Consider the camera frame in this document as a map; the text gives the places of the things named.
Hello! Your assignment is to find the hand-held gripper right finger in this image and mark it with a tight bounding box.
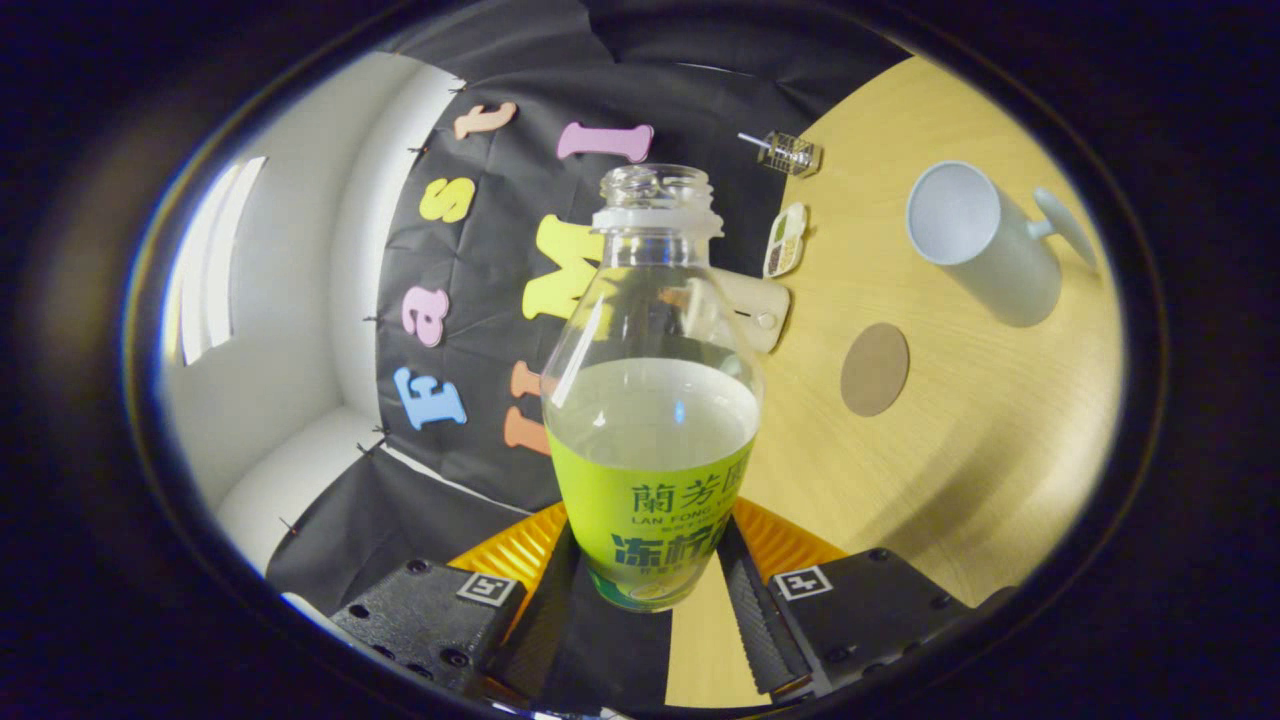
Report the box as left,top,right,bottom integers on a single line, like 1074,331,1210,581
715,497,1016,703

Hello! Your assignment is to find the white divided tray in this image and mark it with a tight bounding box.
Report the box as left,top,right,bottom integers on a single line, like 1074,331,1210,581
763,203,809,279

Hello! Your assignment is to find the green label juice bottle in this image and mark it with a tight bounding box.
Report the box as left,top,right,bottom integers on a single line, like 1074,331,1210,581
540,163,766,613

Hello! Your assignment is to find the cream toaster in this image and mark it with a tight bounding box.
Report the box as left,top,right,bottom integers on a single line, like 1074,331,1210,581
710,268,791,353

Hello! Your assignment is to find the pale blue cup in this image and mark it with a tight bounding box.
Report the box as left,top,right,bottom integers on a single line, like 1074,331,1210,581
905,160,1099,329

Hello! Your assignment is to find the round brown coaster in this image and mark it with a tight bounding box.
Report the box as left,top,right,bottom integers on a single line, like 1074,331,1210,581
840,322,911,418

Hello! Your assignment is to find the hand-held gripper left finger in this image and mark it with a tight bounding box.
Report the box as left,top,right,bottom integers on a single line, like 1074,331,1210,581
330,500,581,701

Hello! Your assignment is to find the wire mesh holder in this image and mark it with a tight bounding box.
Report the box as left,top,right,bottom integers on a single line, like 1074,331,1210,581
757,130,823,178

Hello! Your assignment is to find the wooden table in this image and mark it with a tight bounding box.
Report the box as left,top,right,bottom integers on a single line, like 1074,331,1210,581
665,55,1126,709

